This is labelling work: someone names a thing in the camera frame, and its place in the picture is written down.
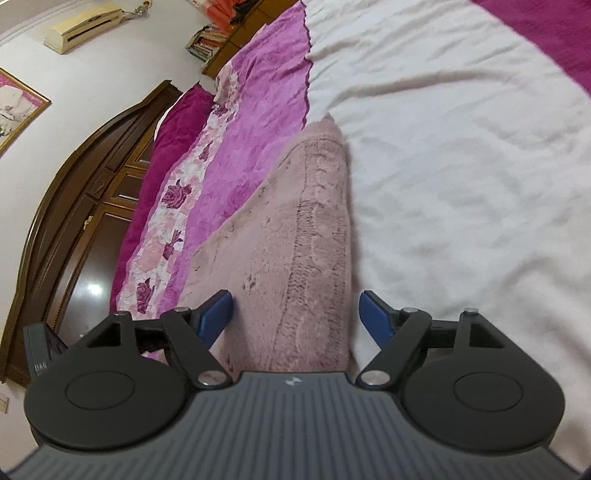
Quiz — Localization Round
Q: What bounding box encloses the orange cloth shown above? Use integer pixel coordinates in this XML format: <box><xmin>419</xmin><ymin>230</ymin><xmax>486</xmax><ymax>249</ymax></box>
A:
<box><xmin>191</xmin><ymin>0</ymin><xmax>297</xmax><ymax>29</ymax></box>

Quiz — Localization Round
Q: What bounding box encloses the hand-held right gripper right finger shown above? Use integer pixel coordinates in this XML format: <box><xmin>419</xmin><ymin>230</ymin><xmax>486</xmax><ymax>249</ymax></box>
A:
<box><xmin>358</xmin><ymin>290</ymin><xmax>506</xmax><ymax>389</ymax></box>

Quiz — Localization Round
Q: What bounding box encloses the pink knitted cardigan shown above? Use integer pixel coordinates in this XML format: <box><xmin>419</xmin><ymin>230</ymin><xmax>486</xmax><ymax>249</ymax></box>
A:
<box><xmin>139</xmin><ymin>115</ymin><xmax>357</xmax><ymax>374</ymax></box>

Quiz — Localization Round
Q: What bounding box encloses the beige wall air conditioner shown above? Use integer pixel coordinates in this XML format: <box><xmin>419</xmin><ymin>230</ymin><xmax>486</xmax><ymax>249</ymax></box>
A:
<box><xmin>43</xmin><ymin>2</ymin><xmax>124</xmax><ymax>55</ymax></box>

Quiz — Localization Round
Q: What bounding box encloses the dark wooden headboard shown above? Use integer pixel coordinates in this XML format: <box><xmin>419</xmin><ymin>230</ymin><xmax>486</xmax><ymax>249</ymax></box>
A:
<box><xmin>0</xmin><ymin>80</ymin><xmax>184</xmax><ymax>385</ymax></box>

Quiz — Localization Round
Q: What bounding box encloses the framed wall picture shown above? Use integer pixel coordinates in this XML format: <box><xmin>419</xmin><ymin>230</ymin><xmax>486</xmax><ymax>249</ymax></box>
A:
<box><xmin>0</xmin><ymin>68</ymin><xmax>52</xmax><ymax>156</ymax></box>

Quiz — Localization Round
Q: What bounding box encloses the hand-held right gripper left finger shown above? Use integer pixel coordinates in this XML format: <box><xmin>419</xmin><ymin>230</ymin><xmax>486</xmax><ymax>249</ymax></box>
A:
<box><xmin>85</xmin><ymin>290</ymin><xmax>232</xmax><ymax>389</ymax></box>

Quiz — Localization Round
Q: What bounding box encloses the magenta pillow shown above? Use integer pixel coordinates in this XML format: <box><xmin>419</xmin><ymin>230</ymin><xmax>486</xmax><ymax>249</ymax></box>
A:
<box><xmin>111</xmin><ymin>85</ymin><xmax>216</xmax><ymax>315</ymax></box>

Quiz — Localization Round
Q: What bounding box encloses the row of books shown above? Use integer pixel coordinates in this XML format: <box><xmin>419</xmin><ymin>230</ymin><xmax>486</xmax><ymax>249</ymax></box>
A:
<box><xmin>185</xmin><ymin>25</ymin><xmax>232</xmax><ymax>63</ymax></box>

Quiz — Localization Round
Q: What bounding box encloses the pink and white striped bedspread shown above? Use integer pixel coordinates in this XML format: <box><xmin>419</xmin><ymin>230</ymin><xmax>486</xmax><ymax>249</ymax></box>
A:
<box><xmin>110</xmin><ymin>0</ymin><xmax>591</xmax><ymax>480</ymax></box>

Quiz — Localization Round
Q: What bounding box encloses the wooden bedside shelf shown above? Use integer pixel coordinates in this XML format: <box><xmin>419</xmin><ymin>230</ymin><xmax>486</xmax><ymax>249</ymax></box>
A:
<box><xmin>201</xmin><ymin>0</ymin><xmax>297</xmax><ymax>80</ymax></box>

